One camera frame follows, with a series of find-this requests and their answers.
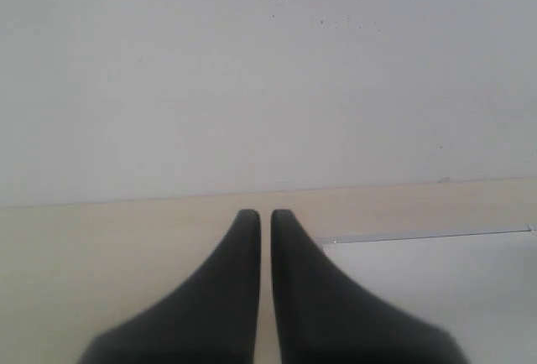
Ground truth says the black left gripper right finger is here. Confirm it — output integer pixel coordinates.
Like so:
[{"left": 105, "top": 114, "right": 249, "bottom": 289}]
[{"left": 271, "top": 210, "right": 468, "bottom": 363}]

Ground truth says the white board with aluminium frame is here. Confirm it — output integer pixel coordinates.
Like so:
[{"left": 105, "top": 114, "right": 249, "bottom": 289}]
[{"left": 319, "top": 225, "right": 536, "bottom": 363}]

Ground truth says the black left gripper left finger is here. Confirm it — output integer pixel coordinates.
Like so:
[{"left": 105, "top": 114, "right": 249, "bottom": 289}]
[{"left": 79, "top": 210, "right": 261, "bottom": 363}]

